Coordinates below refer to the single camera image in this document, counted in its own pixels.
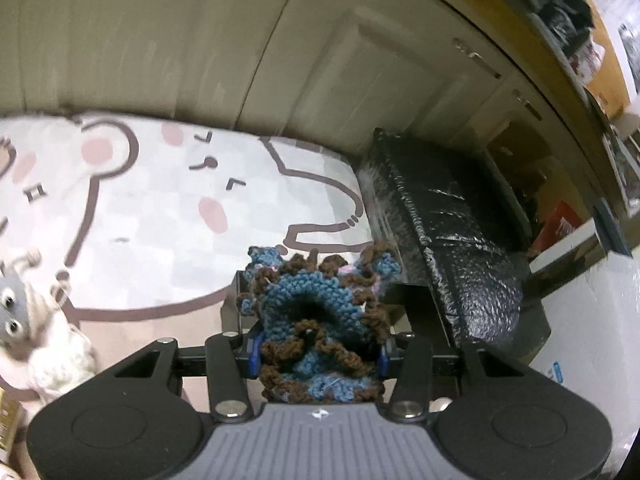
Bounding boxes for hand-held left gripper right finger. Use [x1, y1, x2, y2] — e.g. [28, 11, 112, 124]
[377, 334, 528, 423]

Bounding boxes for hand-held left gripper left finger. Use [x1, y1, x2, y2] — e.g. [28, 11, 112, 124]
[114, 332, 263, 422]

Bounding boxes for black storage box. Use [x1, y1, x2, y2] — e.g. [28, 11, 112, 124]
[222, 270, 463, 398]

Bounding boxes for blue brown crocheted piece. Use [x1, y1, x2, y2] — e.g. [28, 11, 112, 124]
[236, 240, 403, 406]

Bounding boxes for black plastic-wrapped package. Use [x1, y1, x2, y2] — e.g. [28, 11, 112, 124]
[355, 127, 551, 353]

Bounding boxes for mouse-print blanket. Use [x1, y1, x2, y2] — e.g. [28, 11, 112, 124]
[0, 110, 373, 403]

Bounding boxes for grey white crocheted toy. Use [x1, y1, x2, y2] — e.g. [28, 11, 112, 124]
[0, 249, 98, 403]

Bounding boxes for white foam box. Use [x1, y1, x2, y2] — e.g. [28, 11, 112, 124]
[529, 250, 640, 461]

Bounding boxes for red cardboard box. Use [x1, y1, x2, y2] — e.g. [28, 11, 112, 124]
[537, 202, 584, 257]

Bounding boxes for gold container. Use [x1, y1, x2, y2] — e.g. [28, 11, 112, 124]
[0, 389, 26, 461]

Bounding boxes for grey-blue object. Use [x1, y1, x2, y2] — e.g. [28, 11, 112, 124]
[592, 199, 632, 261]

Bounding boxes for beige cabinet door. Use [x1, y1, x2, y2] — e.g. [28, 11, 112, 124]
[240, 0, 516, 161]
[465, 65, 601, 241]
[20, 0, 311, 126]

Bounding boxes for beige cabinet doors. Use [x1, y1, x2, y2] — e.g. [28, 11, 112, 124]
[380, 0, 640, 211]

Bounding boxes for black bag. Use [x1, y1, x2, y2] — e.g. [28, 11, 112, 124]
[537, 0, 596, 56]

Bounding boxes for metal cabinet handle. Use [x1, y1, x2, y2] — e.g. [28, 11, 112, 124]
[514, 89, 543, 122]
[452, 37, 502, 79]

